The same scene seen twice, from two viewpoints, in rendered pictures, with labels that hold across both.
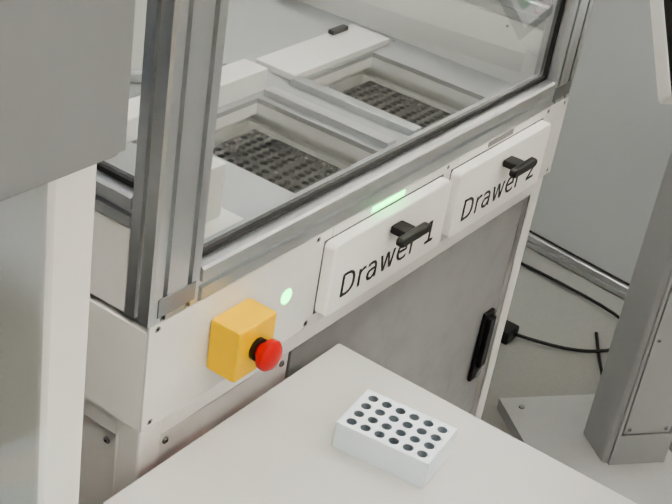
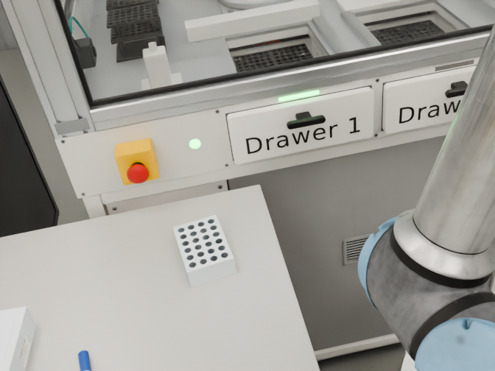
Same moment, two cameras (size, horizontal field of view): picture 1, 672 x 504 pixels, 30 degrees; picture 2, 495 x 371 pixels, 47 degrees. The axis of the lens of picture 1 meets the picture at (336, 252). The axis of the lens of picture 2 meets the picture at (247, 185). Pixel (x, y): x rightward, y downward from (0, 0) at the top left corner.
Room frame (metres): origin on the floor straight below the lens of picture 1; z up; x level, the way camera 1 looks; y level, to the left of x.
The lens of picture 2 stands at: (0.85, -0.76, 1.49)
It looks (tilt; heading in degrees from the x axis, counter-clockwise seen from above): 38 degrees down; 54
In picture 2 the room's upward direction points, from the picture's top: 9 degrees counter-clockwise
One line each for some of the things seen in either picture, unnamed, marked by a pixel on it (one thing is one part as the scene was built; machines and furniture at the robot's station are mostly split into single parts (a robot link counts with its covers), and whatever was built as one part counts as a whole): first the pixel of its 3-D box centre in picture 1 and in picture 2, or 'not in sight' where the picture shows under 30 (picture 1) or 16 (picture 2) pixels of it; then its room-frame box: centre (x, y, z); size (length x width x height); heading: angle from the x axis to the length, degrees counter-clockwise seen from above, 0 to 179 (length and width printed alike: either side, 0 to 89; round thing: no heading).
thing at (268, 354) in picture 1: (265, 353); (138, 172); (1.20, 0.06, 0.88); 0.04 x 0.03 x 0.04; 149
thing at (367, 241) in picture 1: (386, 243); (302, 126); (1.51, -0.07, 0.87); 0.29 x 0.02 x 0.11; 149
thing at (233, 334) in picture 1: (243, 340); (137, 162); (1.22, 0.09, 0.88); 0.07 x 0.05 x 0.07; 149
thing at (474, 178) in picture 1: (497, 176); (453, 96); (1.78, -0.23, 0.87); 0.29 x 0.02 x 0.11; 149
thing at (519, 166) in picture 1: (516, 164); (461, 87); (1.76, -0.25, 0.91); 0.07 x 0.04 x 0.01; 149
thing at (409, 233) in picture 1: (406, 231); (304, 118); (1.49, -0.09, 0.91); 0.07 x 0.04 x 0.01; 149
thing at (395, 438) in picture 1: (394, 437); (203, 249); (1.21, -0.11, 0.78); 0.12 x 0.08 x 0.04; 66
